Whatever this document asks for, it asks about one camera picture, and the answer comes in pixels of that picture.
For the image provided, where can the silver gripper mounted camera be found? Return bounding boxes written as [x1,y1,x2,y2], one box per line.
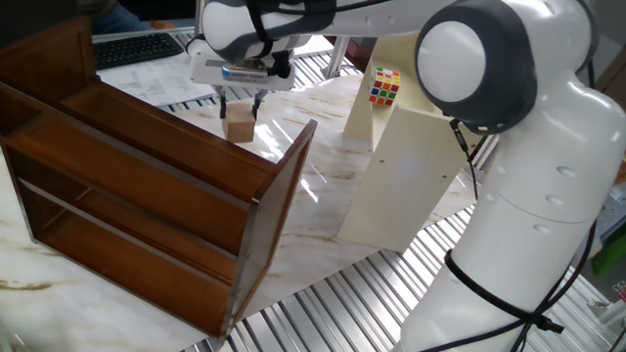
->
[204,58,281,83]

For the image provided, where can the printed paper sheets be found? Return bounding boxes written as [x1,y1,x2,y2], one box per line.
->
[96,50,217,108]

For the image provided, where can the brown wooden shelf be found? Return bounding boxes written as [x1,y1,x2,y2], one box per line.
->
[0,14,318,339]

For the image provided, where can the black keyboard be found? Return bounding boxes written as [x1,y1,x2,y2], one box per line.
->
[92,32,186,71]

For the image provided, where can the aluminium frame post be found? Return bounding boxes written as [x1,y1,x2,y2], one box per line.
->
[194,0,206,39]
[322,34,351,79]

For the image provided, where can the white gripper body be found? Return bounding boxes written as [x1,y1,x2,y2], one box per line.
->
[188,36,296,93]

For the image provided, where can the light wooden cube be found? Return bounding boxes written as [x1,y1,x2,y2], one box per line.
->
[221,101,257,144]

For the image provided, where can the dark red box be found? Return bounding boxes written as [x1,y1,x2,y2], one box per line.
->
[349,36,379,72]

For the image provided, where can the cream wooden shelf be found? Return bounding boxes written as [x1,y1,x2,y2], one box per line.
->
[335,33,490,254]

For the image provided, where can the person in blue jeans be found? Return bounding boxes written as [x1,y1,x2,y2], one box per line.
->
[77,0,153,35]

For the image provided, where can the marble pattern table sheet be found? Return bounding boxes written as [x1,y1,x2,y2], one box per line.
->
[0,72,485,352]

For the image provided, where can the Rubik's cube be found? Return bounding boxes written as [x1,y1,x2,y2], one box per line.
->
[368,66,401,107]

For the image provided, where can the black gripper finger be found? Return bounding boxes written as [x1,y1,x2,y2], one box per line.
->
[214,85,229,120]
[249,89,269,121]

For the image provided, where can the green box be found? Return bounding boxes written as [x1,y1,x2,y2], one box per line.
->
[590,233,626,278]

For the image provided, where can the black camera cable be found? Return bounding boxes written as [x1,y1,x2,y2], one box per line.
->
[442,116,601,352]

